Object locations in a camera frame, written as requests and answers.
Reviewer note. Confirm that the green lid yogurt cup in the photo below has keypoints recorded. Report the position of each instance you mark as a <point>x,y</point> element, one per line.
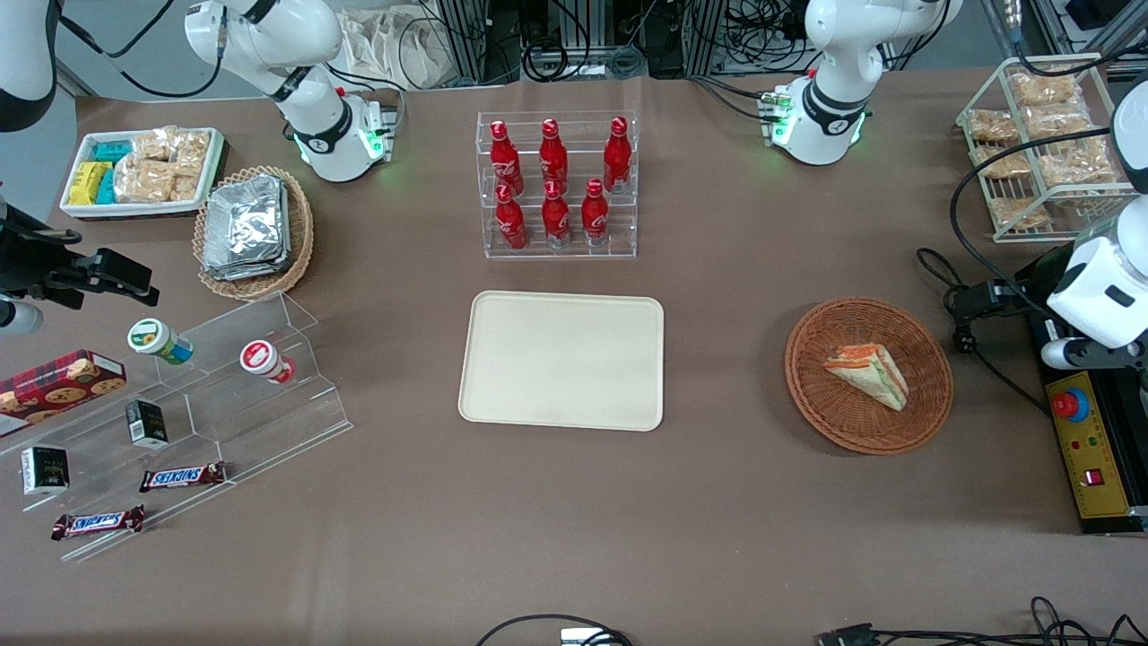
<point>154,339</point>

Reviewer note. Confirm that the brown round wicker basket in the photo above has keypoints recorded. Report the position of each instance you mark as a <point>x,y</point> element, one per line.
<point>843,422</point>

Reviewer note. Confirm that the teal snack pack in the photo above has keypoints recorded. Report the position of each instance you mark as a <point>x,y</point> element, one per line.
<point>112,152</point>
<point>107,187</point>

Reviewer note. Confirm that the small black carton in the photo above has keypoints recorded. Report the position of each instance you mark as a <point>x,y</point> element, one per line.
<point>146,423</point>

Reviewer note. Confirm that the light oval wicker basket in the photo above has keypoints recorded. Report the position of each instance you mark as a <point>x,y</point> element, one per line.
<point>303,233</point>

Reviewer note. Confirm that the white cloth bag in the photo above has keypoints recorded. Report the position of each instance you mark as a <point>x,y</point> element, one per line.
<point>386,45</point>

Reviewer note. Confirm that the white rectangular snack tray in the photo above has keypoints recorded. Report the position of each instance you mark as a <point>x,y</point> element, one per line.
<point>134,211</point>

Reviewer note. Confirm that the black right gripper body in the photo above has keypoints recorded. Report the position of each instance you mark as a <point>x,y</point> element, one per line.
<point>29,260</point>

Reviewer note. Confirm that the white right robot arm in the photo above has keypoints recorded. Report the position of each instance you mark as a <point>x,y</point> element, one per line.
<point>309,108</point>

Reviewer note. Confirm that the red cola bottle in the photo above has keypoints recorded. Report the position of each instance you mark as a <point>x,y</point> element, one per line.
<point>511,224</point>
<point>505,161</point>
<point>617,157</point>
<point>553,157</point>
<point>595,217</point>
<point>556,220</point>

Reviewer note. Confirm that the clear acrylic step display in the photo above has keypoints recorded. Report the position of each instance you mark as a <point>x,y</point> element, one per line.
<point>242,422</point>

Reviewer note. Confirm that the yellow emergency stop box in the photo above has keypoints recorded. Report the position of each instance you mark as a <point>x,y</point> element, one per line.
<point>1090,449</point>

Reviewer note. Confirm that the brown Snickers bar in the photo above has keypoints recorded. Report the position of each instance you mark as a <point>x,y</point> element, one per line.
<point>97,522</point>
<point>182,476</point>

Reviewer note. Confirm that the small white device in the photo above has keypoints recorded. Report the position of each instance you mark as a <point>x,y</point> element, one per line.
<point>583,637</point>

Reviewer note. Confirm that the silver foil pack stack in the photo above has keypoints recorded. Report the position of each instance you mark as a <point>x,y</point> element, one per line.
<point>244,226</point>

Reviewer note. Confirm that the clear acrylic bottle rack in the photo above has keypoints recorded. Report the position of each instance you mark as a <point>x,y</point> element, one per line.
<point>574,256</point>

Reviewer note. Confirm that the bagged brown pastry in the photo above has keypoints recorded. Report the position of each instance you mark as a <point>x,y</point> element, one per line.
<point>1076,167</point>
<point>1018,213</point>
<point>1056,122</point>
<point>992,126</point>
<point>1003,163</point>
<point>1045,88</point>

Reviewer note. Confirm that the black and white carton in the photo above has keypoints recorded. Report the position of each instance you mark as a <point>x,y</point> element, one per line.
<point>45,471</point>

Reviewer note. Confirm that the beige plastic tray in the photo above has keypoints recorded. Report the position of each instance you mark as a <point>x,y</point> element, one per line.
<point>556,359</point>

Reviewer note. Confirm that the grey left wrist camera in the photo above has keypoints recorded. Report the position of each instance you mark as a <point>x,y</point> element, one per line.
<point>1063,353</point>

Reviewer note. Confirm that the red tartan cookie box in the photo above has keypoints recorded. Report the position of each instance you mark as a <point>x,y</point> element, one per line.
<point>63,381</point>

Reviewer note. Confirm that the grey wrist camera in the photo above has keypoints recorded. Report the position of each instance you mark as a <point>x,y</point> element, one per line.
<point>18,317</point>
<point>1063,353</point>

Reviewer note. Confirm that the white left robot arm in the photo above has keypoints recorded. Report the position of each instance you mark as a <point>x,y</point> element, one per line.
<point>834,90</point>

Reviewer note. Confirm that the triangle sandwich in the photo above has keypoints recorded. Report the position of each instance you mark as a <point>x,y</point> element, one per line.
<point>870,375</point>

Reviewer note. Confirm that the clear rice cracker bag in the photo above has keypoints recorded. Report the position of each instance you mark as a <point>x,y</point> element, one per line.
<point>186,184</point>
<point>154,144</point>
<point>143,181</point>
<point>193,148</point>

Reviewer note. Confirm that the yellow snack pack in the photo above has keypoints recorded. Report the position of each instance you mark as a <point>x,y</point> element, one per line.
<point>92,172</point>
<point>83,192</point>

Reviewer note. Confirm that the red lid yogurt cup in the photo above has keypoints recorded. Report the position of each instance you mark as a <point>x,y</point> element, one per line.
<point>262,359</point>

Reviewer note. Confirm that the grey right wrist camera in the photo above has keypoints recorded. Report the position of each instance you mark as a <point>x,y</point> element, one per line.
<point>18,317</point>

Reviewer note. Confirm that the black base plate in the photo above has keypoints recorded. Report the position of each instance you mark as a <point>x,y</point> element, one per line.
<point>1132,449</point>

